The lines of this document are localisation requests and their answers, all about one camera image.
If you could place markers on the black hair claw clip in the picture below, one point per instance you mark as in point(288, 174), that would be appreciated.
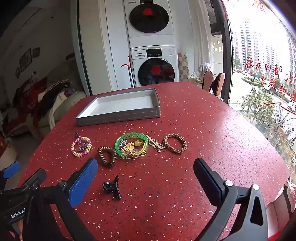
point(113, 186)

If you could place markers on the small wall picture frame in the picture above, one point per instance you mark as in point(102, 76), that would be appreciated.
point(36, 52)

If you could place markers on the white washing machine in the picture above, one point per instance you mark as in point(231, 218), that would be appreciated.
point(138, 53)

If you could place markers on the white tall cabinet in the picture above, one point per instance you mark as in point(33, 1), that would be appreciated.
point(111, 58)

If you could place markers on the grey jewelry tray box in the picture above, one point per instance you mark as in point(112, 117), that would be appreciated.
point(120, 115)

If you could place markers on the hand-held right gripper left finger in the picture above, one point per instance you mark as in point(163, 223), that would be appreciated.
point(83, 183)

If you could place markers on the white bag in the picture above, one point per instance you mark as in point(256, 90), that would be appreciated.
point(204, 67)

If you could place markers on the brown slipper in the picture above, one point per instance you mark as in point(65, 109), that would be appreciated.
point(207, 81)
point(218, 84)

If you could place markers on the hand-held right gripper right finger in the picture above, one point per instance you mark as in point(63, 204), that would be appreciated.
point(205, 176)

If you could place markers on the green translucent bangle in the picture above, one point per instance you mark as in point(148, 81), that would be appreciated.
point(118, 143)

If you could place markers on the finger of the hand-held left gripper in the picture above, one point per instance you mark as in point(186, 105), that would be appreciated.
point(34, 178)
point(11, 169)

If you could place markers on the large wall picture frame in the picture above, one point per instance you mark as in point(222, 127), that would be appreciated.
point(25, 60)

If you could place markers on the pile of clothes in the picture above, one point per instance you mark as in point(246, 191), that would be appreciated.
point(48, 97)

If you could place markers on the white tumble dryer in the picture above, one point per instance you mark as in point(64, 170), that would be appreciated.
point(161, 39)

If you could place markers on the cream sofa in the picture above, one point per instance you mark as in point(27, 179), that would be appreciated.
point(69, 102)

